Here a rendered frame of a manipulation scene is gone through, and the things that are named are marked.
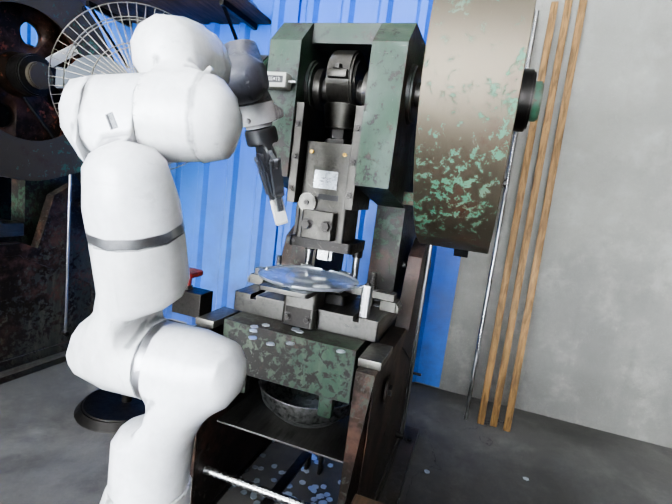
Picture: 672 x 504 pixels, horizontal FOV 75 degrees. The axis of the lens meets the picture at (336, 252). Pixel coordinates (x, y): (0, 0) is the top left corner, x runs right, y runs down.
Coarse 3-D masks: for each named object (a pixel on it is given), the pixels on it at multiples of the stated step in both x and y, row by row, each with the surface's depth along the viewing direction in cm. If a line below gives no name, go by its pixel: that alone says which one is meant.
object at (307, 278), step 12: (264, 276) 121; (276, 276) 123; (288, 276) 123; (300, 276) 124; (312, 276) 126; (324, 276) 128; (336, 276) 133; (348, 276) 134; (300, 288) 112; (312, 288) 112; (324, 288) 116; (336, 288) 118; (348, 288) 117
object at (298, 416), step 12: (264, 384) 147; (276, 384) 152; (264, 396) 135; (276, 396) 149; (288, 396) 152; (276, 408) 131; (288, 408) 129; (300, 408) 127; (312, 408) 127; (336, 408) 129; (348, 408) 134; (288, 420) 132; (300, 420) 129; (312, 420) 129; (324, 420) 130; (336, 420) 132
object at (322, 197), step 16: (320, 144) 125; (336, 144) 124; (304, 160) 128; (320, 160) 126; (336, 160) 124; (304, 176) 128; (320, 176) 126; (336, 176) 125; (304, 192) 128; (320, 192) 127; (336, 192) 125; (304, 208) 128; (320, 208) 127; (336, 208) 126; (304, 224) 125; (320, 224) 125; (336, 224) 126; (352, 224) 132; (336, 240) 127; (352, 240) 135
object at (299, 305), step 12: (264, 288) 112; (276, 288) 110; (288, 288) 112; (288, 300) 123; (300, 300) 122; (312, 300) 121; (324, 300) 127; (288, 312) 123; (300, 312) 122; (312, 312) 121; (288, 324) 124; (300, 324) 123; (312, 324) 122
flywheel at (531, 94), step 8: (528, 72) 109; (536, 72) 110; (528, 80) 108; (528, 88) 107; (536, 88) 110; (520, 96) 108; (528, 96) 107; (536, 96) 109; (520, 104) 108; (528, 104) 108; (536, 104) 110; (520, 112) 109; (528, 112) 109; (536, 112) 111; (520, 120) 111; (528, 120) 114; (520, 128) 114
